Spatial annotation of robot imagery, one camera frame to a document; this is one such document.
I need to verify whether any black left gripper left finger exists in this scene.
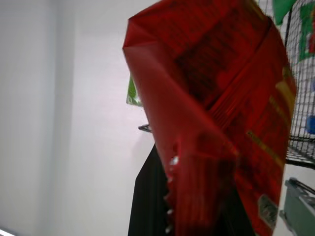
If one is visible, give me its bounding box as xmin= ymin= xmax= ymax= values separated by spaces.
xmin=127 ymin=144 xmax=171 ymax=236

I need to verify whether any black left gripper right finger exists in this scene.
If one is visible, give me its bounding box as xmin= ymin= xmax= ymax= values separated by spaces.
xmin=222 ymin=186 xmax=255 ymax=236

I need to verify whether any red snack bag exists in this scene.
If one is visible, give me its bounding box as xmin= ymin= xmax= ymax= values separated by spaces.
xmin=122 ymin=0 xmax=297 ymax=236

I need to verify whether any green snack bag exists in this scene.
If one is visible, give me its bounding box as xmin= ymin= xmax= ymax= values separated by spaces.
xmin=126 ymin=75 xmax=142 ymax=107
xmin=297 ymin=4 xmax=315 ymax=62
xmin=271 ymin=0 xmax=299 ymax=26

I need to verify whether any blue packet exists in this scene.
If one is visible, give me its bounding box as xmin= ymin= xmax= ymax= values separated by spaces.
xmin=304 ymin=115 xmax=315 ymax=135

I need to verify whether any black wire basket rack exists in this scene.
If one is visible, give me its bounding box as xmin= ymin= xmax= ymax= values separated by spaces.
xmin=257 ymin=0 xmax=315 ymax=170

